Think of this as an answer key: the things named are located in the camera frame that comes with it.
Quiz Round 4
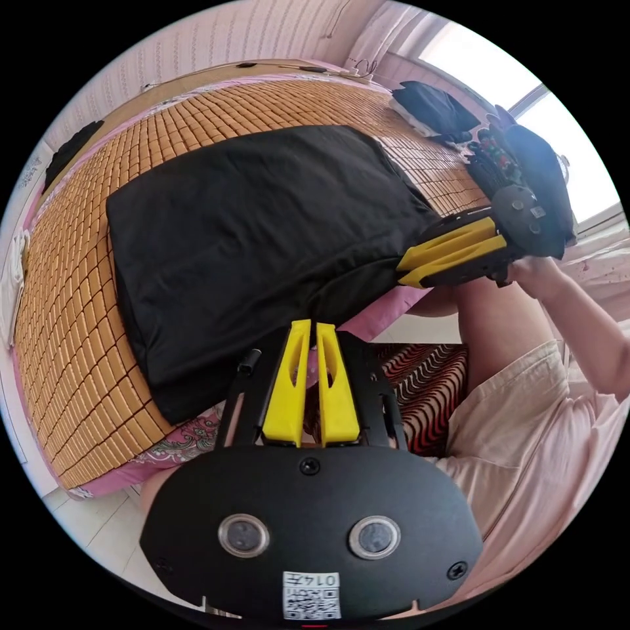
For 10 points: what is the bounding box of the person's body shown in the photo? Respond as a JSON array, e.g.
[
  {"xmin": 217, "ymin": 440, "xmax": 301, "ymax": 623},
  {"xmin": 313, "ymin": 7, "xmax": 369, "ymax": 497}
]
[{"xmin": 140, "ymin": 281, "xmax": 630, "ymax": 622}]

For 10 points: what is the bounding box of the pink curtain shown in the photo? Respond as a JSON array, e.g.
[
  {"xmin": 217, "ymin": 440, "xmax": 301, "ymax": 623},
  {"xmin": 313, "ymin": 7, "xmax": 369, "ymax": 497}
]
[{"xmin": 344, "ymin": 0, "xmax": 446, "ymax": 68}]

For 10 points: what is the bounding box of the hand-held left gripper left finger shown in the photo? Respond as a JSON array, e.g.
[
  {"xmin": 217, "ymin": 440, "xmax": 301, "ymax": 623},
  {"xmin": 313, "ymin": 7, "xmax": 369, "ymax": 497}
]
[{"xmin": 261, "ymin": 319, "xmax": 312, "ymax": 448}]

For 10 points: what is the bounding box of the bed with woven mat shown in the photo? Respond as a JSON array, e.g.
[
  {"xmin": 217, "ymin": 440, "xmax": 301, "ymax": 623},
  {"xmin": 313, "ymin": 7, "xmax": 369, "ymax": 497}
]
[{"xmin": 9, "ymin": 58, "xmax": 499, "ymax": 499}]

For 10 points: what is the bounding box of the white cloth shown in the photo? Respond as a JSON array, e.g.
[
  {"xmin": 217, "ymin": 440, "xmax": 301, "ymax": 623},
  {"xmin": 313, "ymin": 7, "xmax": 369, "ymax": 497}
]
[{"xmin": 0, "ymin": 231, "xmax": 32, "ymax": 348}]

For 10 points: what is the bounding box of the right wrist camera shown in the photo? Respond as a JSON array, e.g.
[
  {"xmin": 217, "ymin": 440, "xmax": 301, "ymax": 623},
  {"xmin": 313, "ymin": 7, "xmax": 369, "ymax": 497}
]
[{"xmin": 465, "ymin": 104, "xmax": 578, "ymax": 261}]

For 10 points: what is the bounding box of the person's right forearm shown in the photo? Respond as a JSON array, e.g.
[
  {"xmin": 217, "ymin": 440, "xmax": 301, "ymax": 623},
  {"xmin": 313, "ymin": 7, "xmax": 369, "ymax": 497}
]
[{"xmin": 537, "ymin": 280, "xmax": 630, "ymax": 394}]

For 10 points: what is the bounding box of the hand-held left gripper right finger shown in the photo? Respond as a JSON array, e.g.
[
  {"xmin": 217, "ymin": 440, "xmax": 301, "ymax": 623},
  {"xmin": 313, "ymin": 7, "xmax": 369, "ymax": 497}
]
[{"xmin": 316, "ymin": 322, "xmax": 361, "ymax": 448}]

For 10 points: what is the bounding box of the pile of clothes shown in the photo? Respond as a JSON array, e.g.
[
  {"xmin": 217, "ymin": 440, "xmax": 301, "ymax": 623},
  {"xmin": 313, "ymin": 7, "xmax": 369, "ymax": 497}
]
[{"xmin": 391, "ymin": 80, "xmax": 482, "ymax": 145}]

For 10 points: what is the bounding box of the black cloth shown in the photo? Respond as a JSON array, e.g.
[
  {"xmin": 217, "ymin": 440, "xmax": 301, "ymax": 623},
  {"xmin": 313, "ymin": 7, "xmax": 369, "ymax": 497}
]
[{"xmin": 43, "ymin": 119, "xmax": 105, "ymax": 194}]

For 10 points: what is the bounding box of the black short sleeve shirt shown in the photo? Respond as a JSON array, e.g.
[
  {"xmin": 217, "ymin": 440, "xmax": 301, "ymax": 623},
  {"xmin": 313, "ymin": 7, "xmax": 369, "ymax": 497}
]
[{"xmin": 105, "ymin": 124, "xmax": 442, "ymax": 427}]

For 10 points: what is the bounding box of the window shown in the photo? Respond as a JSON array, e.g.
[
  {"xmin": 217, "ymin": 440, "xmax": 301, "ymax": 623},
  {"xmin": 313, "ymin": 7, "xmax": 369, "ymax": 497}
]
[{"xmin": 421, "ymin": 18, "xmax": 622, "ymax": 235}]

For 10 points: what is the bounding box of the person's right hand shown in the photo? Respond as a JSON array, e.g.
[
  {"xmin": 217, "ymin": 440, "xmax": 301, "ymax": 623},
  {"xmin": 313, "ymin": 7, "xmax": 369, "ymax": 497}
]
[{"xmin": 509, "ymin": 255, "xmax": 568, "ymax": 302}]

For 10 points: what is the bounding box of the red black striped rug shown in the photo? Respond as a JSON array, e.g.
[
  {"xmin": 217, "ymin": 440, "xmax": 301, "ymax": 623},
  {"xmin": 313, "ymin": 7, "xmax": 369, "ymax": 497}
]
[{"xmin": 373, "ymin": 343, "xmax": 469, "ymax": 459}]

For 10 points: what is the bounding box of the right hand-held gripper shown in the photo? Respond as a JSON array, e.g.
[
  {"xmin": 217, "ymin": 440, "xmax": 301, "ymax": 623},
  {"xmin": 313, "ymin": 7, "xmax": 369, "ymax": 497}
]
[{"xmin": 396, "ymin": 185, "xmax": 548, "ymax": 288}]

